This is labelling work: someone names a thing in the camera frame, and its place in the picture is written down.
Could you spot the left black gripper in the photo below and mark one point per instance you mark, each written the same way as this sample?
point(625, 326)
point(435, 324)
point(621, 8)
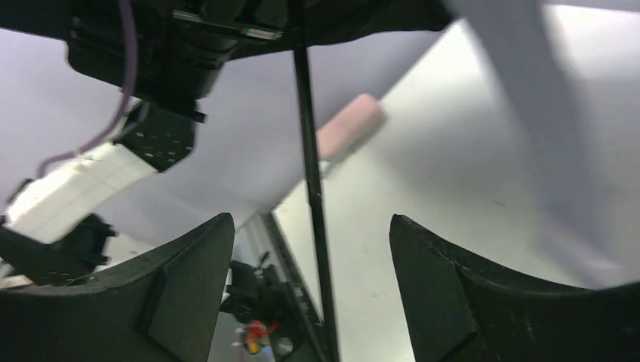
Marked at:
point(178, 53)

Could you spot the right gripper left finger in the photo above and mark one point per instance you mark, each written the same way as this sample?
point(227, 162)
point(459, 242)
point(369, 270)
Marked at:
point(162, 305)

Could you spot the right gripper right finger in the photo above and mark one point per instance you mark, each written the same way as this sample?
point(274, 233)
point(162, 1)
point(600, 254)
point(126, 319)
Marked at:
point(460, 306)

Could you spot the purple umbrella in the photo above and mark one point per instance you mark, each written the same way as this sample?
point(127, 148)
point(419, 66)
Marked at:
point(515, 137)

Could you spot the pink zippered umbrella case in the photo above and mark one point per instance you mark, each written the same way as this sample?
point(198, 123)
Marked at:
point(353, 124)

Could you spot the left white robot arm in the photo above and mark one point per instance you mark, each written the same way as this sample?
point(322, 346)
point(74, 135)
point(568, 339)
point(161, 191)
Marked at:
point(143, 139)

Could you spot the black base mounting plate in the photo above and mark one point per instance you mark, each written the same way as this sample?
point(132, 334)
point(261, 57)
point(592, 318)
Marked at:
point(266, 294)

